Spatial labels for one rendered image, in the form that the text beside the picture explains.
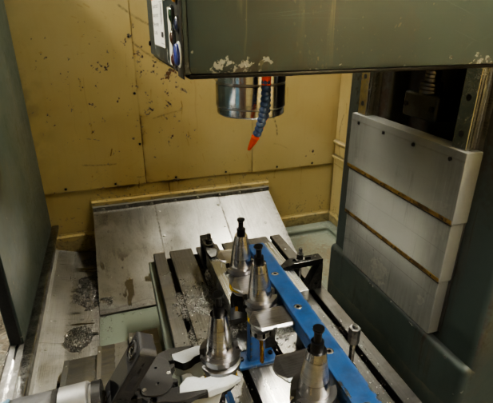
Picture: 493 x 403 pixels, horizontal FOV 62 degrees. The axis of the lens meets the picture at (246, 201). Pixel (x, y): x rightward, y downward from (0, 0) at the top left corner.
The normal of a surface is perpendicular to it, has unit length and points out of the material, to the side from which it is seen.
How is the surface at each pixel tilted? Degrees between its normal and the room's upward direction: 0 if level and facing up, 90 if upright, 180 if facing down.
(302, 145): 90
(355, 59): 90
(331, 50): 90
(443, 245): 91
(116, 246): 24
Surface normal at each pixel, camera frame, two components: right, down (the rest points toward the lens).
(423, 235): -0.95, 0.11
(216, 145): 0.31, 0.38
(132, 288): 0.13, -0.69
